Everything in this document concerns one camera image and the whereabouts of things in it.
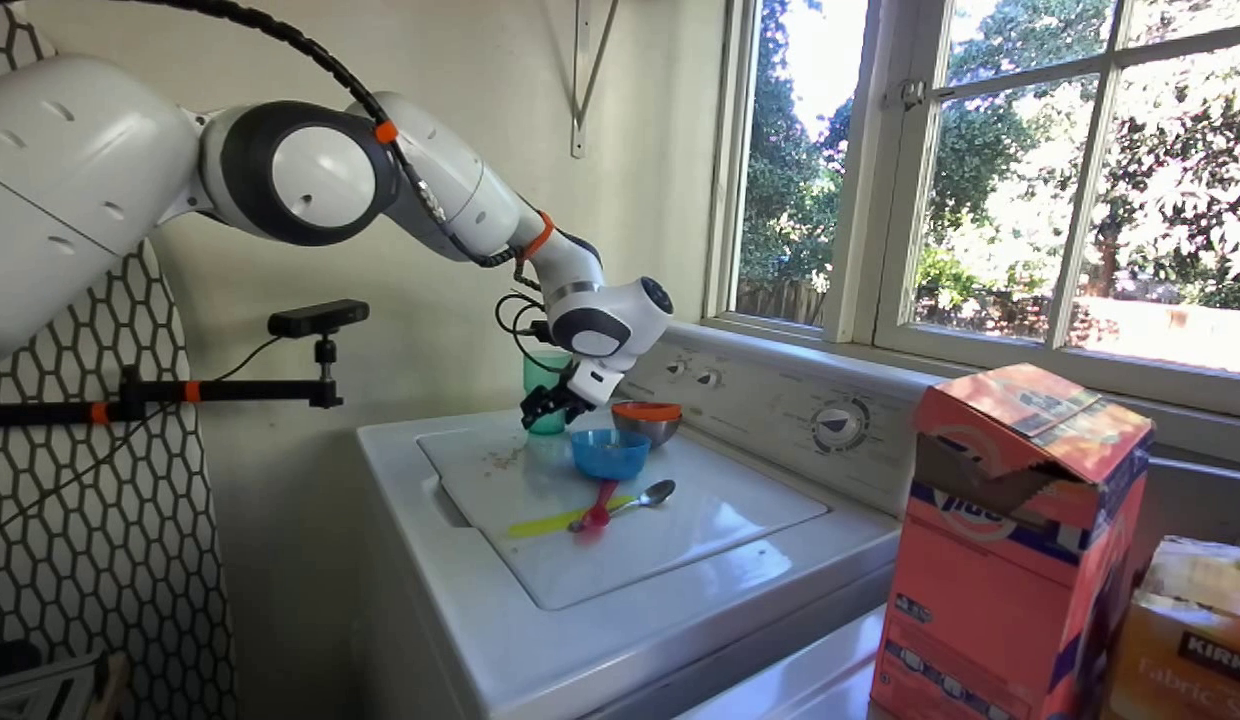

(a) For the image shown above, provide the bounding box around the blue plastic bowl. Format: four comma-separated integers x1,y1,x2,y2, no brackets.
567,427,648,479

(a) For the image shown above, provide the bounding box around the brown Kirkland cardboard box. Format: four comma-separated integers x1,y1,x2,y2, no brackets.
1100,537,1240,720

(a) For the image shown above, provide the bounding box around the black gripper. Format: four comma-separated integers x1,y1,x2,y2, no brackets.
521,358,618,437

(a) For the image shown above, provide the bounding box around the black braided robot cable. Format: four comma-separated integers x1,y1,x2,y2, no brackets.
135,0,573,362

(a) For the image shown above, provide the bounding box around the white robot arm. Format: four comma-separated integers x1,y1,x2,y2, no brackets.
0,50,673,420

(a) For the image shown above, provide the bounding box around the orange and silver bowl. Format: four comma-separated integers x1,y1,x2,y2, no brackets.
613,398,684,448

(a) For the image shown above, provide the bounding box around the orange Tide detergent box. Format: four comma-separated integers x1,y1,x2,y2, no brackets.
871,362,1150,720

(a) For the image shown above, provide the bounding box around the red plastic spoon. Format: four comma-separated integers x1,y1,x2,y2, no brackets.
567,479,618,537

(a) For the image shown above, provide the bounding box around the yellow plastic spoon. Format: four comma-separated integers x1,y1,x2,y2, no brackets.
500,494,629,538

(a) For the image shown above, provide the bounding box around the green translucent plastic cup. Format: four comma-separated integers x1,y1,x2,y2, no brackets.
524,347,573,392

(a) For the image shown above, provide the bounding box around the white washing machine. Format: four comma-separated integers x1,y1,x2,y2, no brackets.
357,326,926,720

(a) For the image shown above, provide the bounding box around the white dryer machine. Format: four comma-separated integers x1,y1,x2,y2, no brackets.
675,608,883,720

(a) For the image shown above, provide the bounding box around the black white hexagon panel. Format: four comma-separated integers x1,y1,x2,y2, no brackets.
0,0,238,720

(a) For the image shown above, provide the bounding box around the white framed window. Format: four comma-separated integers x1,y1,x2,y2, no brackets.
711,0,1240,414

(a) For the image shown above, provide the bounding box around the hanging wire on wall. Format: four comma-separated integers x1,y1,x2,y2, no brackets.
543,0,624,165

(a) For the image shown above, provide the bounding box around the silver metal spoon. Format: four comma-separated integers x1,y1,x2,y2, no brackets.
613,479,675,519

